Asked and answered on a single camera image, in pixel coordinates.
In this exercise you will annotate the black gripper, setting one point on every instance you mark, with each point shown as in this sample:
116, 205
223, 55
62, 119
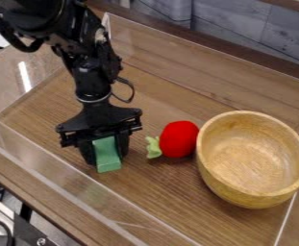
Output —
98, 120

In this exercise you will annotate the green foam block stick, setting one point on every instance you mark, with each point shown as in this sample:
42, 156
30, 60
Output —
106, 159

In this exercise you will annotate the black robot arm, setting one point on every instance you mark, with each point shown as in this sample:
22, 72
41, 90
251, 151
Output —
66, 26

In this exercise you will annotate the light wooden bowl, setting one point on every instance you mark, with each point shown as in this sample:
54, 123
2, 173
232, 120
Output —
247, 156

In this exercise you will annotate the red plush strawberry toy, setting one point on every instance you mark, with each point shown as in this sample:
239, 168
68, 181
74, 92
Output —
176, 141

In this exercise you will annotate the black device bottom left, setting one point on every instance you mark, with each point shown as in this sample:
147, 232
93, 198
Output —
22, 235

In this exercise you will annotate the clear acrylic tray enclosure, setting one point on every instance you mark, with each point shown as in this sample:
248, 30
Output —
153, 202

